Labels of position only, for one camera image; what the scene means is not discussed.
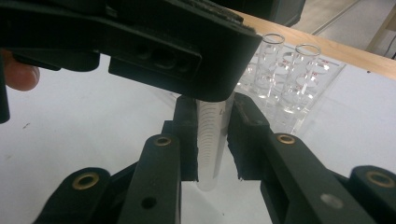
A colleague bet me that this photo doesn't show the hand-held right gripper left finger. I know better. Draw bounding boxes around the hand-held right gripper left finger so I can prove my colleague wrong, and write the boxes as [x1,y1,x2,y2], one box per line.
[117,94,200,224]

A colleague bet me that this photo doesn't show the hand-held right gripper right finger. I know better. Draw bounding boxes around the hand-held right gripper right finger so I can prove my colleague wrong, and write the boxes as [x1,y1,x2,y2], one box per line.
[226,92,377,224]

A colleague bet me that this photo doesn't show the orange capped test tube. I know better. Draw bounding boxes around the orange capped test tube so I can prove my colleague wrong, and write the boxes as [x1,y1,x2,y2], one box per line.
[195,91,236,192]

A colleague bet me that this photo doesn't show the clear acrylic test tube rack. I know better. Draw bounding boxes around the clear acrylic test tube rack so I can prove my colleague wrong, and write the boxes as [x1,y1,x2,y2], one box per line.
[236,43,347,134]

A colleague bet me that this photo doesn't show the clear open test tube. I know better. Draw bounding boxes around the clear open test tube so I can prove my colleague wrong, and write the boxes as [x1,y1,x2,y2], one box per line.
[252,33,286,100]
[281,43,322,115]

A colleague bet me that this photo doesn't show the dark cabinet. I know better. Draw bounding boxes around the dark cabinet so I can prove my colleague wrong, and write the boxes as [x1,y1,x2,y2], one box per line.
[214,0,306,28]

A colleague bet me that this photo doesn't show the white board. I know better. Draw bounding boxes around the white board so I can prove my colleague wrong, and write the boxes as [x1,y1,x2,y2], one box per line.
[0,54,396,224]

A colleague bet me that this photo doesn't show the wooden table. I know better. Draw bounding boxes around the wooden table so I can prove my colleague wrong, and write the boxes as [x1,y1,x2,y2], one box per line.
[230,8,396,82]

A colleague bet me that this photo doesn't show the light wooden furniture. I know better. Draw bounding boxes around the light wooden furniture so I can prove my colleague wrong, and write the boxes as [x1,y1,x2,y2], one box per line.
[365,4,396,59]

